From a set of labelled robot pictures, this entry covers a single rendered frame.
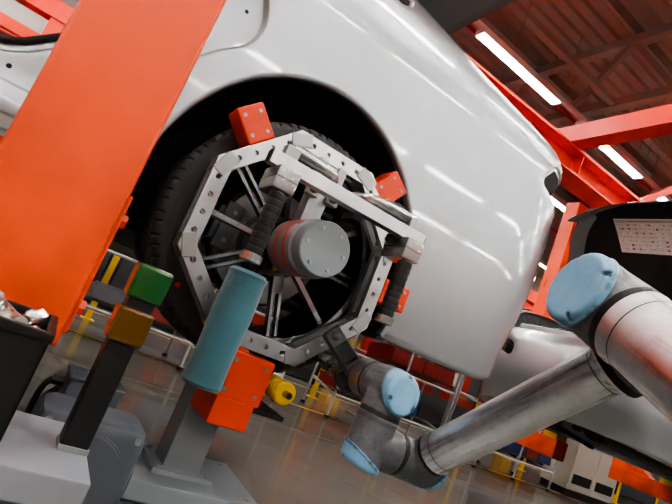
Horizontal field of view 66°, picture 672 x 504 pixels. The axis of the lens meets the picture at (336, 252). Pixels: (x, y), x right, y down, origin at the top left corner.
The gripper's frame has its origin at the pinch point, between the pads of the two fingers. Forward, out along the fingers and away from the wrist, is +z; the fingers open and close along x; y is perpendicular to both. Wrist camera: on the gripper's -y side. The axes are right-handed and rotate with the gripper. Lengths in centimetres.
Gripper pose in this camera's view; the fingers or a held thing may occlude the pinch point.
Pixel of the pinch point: (322, 352)
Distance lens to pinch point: 142.9
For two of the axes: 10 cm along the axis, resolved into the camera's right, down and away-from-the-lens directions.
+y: 3.0, 9.3, 1.9
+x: 8.3, -3.5, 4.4
